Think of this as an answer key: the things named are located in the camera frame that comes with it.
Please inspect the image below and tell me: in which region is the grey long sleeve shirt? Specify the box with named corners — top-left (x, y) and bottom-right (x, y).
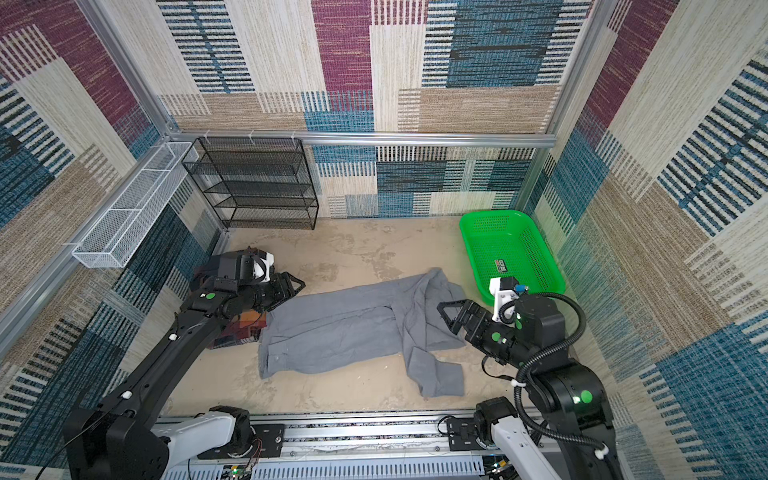
top-left (258, 268), bottom-right (466, 398)

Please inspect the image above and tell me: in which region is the black wire shelf rack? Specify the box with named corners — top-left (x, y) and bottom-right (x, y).
top-left (182, 137), bottom-right (319, 230)

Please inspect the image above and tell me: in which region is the green plastic basket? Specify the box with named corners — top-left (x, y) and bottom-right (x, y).
top-left (459, 210), bottom-right (566, 306)

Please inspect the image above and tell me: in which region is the folded plaid flannel shirt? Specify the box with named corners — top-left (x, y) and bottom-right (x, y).
top-left (207, 310), bottom-right (267, 350)

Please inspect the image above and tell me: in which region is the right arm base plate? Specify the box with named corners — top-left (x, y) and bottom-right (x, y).
top-left (440, 415), bottom-right (496, 452)

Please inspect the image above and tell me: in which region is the aluminium back rail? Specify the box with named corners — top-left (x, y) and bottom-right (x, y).
top-left (169, 130), bottom-right (555, 149)

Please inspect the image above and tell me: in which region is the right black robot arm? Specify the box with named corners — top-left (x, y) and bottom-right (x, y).
top-left (437, 292), bottom-right (623, 479)

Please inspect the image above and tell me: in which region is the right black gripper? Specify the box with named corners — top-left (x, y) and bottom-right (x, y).
top-left (436, 298), bottom-right (533, 369)

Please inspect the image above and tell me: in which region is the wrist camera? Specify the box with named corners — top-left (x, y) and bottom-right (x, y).
top-left (489, 277), bottom-right (529, 325)
top-left (252, 250), bottom-right (274, 283)

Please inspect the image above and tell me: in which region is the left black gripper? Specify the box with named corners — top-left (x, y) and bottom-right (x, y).
top-left (240, 271), bottom-right (306, 312)

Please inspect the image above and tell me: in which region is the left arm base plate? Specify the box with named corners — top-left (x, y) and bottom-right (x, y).
top-left (244, 424), bottom-right (286, 461)

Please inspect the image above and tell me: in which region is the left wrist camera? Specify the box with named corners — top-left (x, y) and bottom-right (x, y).
top-left (252, 250), bottom-right (274, 283)

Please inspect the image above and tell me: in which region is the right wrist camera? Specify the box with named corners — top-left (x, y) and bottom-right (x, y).
top-left (489, 277), bottom-right (529, 325)

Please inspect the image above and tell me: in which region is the white wire mesh tray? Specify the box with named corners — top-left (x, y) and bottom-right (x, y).
top-left (72, 142), bottom-right (192, 269)

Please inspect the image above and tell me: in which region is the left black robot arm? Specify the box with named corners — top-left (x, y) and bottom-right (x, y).
top-left (63, 251), bottom-right (306, 479)

